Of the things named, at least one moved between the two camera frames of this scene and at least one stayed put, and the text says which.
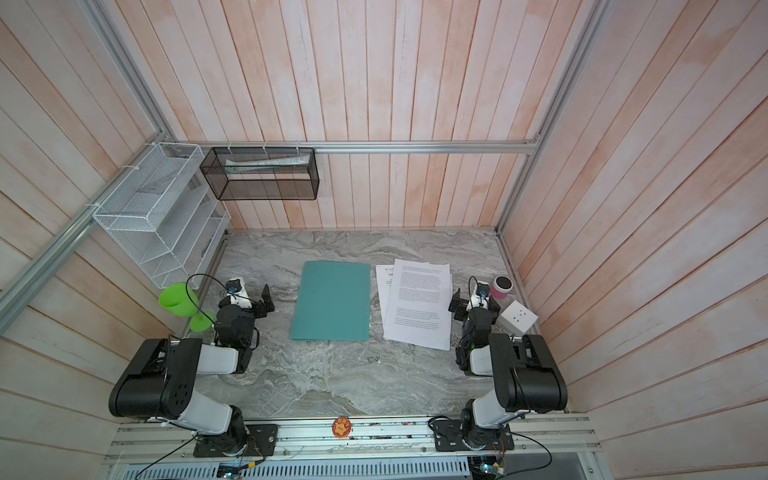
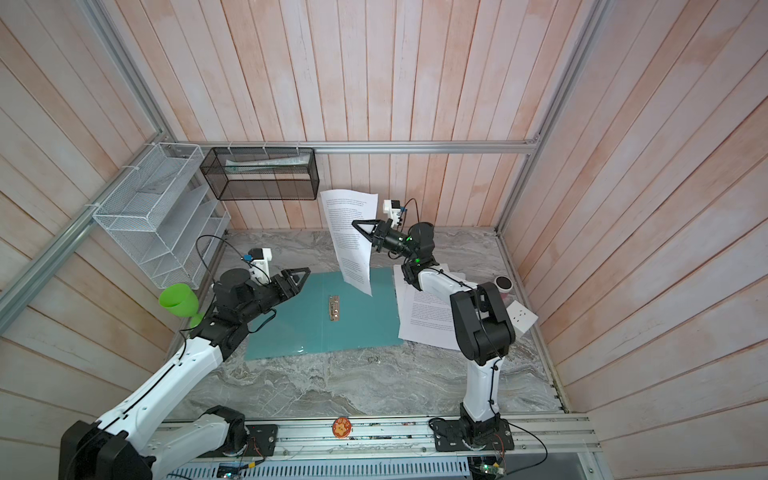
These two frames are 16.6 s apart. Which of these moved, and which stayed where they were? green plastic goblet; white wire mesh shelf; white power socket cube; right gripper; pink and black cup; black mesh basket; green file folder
Moved: green file folder; right gripper
Stayed: white wire mesh shelf; green plastic goblet; black mesh basket; white power socket cube; pink and black cup
